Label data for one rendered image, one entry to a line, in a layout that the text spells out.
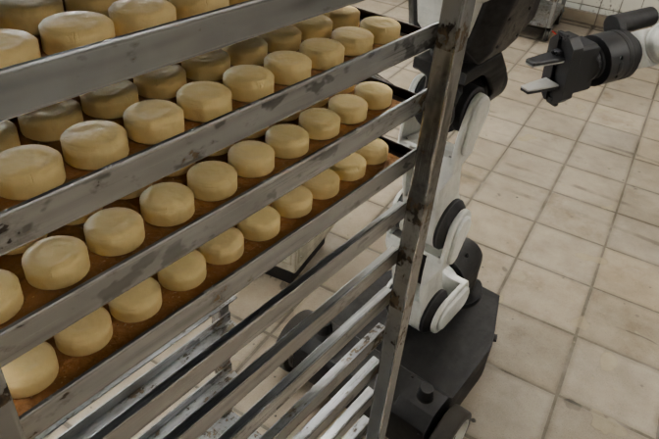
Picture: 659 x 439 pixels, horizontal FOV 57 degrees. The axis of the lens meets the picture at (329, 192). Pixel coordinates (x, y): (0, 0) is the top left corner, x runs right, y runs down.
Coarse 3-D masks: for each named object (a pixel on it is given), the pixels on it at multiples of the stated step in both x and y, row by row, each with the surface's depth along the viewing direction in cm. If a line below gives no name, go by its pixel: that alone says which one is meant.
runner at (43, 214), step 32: (416, 32) 71; (352, 64) 63; (384, 64) 68; (288, 96) 57; (320, 96) 61; (192, 128) 49; (224, 128) 51; (256, 128) 55; (128, 160) 44; (160, 160) 47; (192, 160) 50; (64, 192) 41; (96, 192) 43; (128, 192) 46; (0, 224) 38; (32, 224) 40; (64, 224) 42; (0, 256) 39
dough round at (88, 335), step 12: (96, 312) 56; (108, 312) 57; (72, 324) 55; (84, 324) 55; (96, 324) 55; (108, 324) 56; (60, 336) 54; (72, 336) 54; (84, 336) 54; (96, 336) 54; (108, 336) 56; (60, 348) 54; (72, 348) 54; (84, 348) 54; (96, 348) 55
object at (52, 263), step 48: (336, 96) 77; (384, 96) 79; (240, 144) 66; (288, 144) 67; (144, 192) 57; (192, 192) 58; (240, 192) 62; (48, 240) 51; (96, 240) 51; (144, 240) 55; (0, 288) 46; (48, 288) 48
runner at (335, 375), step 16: (368, 336) 107; (352, 352) 104; (368, 352) 103; (336, 368) 101; (352, 368) 101; (320, 384) 98; (336, 384) 98; (304, 400) 95; (320, 400) 95; (288, 416) 92; (304, 416) 92; (272, 432) 90; (288, 432) 90
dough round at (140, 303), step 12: (132, 288) 59; (144, 288) 59; (156, 288) 59; (120, 300) 58; (132, 300) 58; (144, 300) 58; (156, 300) 58; (120, 312) 57; (132, 312) 57; (144, 312) 58; (156, 312) 59
